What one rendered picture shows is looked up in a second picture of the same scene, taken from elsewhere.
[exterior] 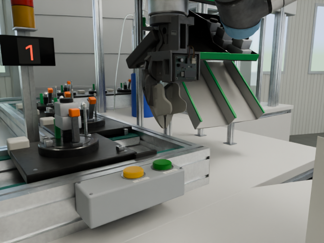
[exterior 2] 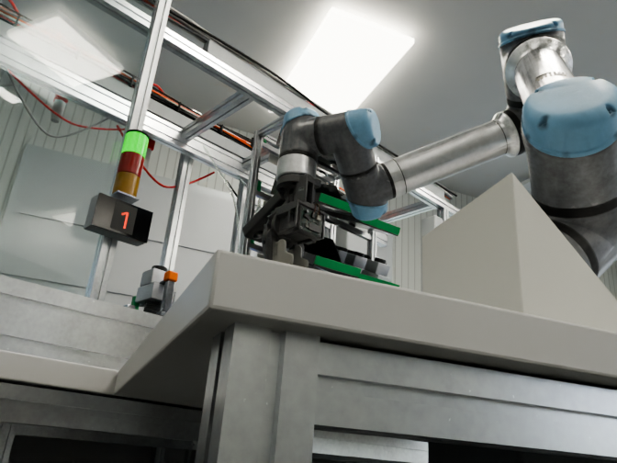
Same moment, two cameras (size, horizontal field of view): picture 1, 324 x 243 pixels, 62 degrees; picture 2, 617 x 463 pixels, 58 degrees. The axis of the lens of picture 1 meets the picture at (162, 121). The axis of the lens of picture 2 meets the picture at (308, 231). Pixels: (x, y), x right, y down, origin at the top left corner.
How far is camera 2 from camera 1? 56 cm
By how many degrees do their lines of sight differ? 34
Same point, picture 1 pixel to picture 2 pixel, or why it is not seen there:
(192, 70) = (317, 226)
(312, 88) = not seen: outside the picture
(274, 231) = not seen: hidden behind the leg
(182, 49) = (308, 203)
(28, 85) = (104, 262)
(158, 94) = (279, 249)
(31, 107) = (98, 289)
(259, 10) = (383, 188)
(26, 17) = (132, 184)
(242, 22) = (368, 198)
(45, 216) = (135, 344)
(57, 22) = not seen: hidden behind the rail
